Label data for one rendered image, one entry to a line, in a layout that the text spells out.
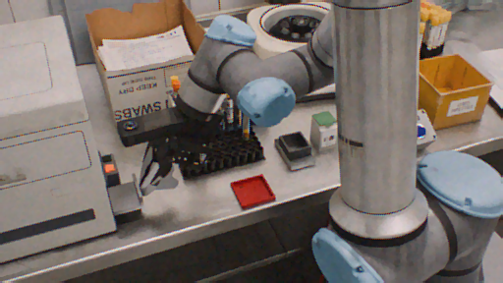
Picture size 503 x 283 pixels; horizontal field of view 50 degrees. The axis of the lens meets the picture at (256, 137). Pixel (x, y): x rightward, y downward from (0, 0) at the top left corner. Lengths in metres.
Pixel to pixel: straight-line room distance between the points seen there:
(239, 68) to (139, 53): 0.59
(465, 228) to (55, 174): 0.60
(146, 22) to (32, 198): 0.65
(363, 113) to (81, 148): 0.48
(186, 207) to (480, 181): 0.54
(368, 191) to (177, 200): 0.52
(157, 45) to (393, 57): 0.93
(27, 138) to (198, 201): 0.35
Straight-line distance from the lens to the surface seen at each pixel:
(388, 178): 0.60
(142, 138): 0.91
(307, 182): 1.08
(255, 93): 0.78
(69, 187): 0.93
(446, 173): 0.74
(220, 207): 1.03
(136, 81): 1.18
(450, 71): 1.37
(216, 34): 0.85
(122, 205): 1.01
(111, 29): 1.43
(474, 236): 0.75
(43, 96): 0.84
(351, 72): 0.54
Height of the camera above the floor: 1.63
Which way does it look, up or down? 40 degrees down
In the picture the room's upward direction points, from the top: straight up
